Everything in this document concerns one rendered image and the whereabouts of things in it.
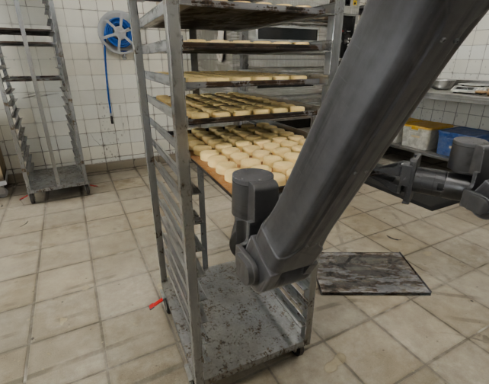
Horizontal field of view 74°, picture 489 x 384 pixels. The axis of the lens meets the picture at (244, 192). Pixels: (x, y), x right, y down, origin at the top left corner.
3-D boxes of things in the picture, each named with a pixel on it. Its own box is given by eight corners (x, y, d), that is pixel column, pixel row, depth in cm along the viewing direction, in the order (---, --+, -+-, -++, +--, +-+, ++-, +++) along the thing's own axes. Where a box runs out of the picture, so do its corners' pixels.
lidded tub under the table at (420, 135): (397, 144, 400) (401, 123, 391) (421, 140, 420) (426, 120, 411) (425, 151, 369) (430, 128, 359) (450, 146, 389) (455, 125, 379)
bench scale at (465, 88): (449, 92, 337) (452, 84, 333) (464, 91, 353) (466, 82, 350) (482, 94, 314) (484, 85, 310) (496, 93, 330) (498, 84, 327)
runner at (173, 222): (206, 275, 99) (206, 267, 98) (197, 277, 98) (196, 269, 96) (164, 199, 153) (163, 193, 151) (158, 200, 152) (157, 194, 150)
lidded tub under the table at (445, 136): (431, 152, 363) (436, 129, 353) (455, 148, 384) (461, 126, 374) (467, 161, 332) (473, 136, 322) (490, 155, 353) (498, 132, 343)
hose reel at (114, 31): (147, 119, 379) (135, 12, 338) (151, 121, 365) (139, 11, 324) (110, 122, 362) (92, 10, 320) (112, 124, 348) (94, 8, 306)
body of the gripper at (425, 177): (398, 203, 71) (436, 212, 67) (407, 158, 67) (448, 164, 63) (404, 193, 76) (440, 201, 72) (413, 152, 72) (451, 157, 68)
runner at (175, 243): (207, 299, 102) (207, 291, 101) (199, 302, 101) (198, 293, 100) (165, 216, 156) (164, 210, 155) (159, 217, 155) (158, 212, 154)
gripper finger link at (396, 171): (361, 191, 75) (405, 200, 70) (365, 161, 72) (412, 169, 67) (369, 183, 80) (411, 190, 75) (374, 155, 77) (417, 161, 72)
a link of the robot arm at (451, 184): (473, 208, 64) (474, 197, 68) (483, 175, 61) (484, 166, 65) (433, 200, 67) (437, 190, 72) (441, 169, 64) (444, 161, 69)
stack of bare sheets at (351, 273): (321, 295, 178) (321, 290, 176) (308, 254, 215) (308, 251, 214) (430, 296, 177) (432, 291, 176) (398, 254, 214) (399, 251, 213)
